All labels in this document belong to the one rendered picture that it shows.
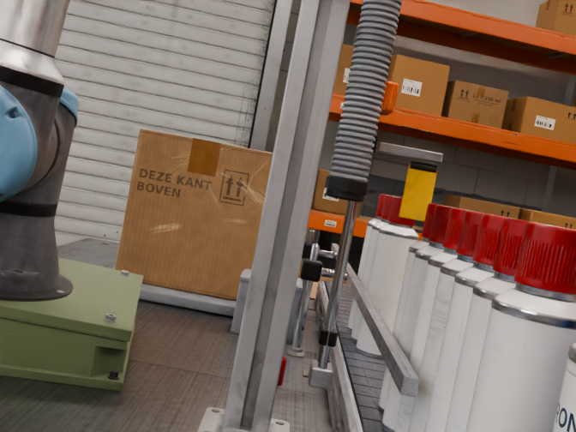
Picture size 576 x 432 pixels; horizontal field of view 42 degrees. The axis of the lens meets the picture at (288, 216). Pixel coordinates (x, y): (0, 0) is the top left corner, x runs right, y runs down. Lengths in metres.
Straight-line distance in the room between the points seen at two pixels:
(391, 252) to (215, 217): 0.46
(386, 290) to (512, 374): 0.55
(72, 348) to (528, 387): 0.53
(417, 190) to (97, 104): 4.39
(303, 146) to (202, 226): 0.63
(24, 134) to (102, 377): 0.28
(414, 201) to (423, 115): 3.83
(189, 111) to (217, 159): 3.75
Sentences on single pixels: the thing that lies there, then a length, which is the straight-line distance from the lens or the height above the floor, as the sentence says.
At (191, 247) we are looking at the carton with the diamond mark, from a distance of 1.33.
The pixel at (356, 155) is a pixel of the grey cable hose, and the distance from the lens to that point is 0.59.
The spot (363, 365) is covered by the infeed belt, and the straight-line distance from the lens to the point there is 0.91.
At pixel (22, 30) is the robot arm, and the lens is 0.72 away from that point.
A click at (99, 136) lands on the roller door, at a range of 5.08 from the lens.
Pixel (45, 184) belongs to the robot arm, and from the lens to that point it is 0.86.
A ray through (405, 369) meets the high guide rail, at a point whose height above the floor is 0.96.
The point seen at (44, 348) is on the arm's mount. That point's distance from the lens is 0.82.
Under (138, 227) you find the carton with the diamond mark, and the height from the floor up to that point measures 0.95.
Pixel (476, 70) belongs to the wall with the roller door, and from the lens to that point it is 5.67.
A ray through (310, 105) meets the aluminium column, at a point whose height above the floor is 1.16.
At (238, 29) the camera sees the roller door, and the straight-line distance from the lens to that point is 5.15.
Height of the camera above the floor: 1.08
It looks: 3 degrees down
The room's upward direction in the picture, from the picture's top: 11 degrees clockwise
